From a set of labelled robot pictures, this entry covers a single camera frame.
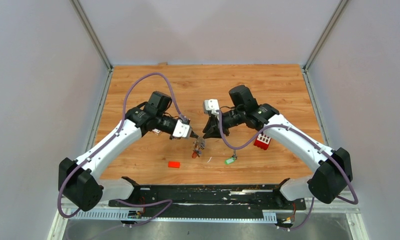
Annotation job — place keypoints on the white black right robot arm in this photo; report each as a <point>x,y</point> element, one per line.
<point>332,171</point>

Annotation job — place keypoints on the red tray with white slots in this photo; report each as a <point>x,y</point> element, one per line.
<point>262,141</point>

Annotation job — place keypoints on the key with green tag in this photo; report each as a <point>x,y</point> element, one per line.
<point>231,159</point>

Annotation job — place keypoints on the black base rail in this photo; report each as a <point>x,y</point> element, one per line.
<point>210,201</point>

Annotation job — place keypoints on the small pink white box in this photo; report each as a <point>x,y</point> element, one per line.
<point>157,132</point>

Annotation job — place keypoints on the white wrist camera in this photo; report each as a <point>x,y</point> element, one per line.
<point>181,130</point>
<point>211,107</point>

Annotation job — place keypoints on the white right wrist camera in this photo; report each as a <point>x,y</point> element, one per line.
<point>211,107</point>

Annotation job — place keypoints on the metal key organizer red handle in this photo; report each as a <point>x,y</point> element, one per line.
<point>198,147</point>

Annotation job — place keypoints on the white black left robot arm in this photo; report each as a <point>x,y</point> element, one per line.
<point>79,179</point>

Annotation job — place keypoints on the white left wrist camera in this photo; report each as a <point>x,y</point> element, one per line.
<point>181,130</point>

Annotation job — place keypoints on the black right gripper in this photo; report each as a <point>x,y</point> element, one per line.
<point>212,128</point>

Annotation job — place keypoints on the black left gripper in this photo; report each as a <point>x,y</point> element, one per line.
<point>192,134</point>

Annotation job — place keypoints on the small orange red block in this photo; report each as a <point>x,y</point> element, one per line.
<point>174,164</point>

